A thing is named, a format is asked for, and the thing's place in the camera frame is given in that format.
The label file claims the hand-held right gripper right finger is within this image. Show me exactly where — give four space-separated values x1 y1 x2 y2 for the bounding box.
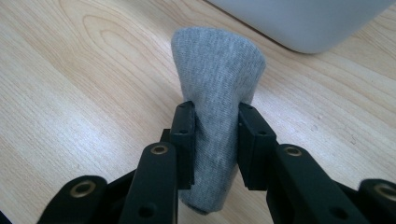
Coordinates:
236 102 280 191

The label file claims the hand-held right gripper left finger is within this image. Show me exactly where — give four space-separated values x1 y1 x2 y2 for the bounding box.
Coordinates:
160 100 198 191

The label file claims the grey sock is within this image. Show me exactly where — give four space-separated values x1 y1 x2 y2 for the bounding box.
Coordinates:
170 26 267 216

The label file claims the white divided organizer box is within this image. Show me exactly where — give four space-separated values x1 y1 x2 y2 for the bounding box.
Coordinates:
205 0 396 55

